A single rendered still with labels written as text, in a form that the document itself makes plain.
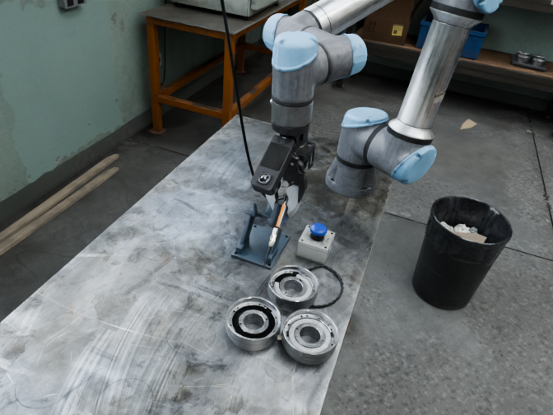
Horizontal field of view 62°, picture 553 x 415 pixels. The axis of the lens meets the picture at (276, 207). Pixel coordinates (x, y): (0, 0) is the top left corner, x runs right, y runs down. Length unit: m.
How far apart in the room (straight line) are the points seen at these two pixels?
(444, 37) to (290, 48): 0.45
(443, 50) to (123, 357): 0.91
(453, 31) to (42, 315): 1.02
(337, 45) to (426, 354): 1.47
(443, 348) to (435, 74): 1.28
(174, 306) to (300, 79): 0.50
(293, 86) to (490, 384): 1.57
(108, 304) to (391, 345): 1.33
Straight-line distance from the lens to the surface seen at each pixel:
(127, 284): 1.01
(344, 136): 1.27
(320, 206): 1.26
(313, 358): 0.86
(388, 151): 1.18
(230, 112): 2.97
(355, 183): 1.30
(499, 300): 2.45
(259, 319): 0.92
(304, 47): 0.78
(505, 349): 2.24
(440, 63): 1.13
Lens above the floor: 1.52
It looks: 36 degrees down
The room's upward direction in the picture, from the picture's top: 7 degrees clockwise
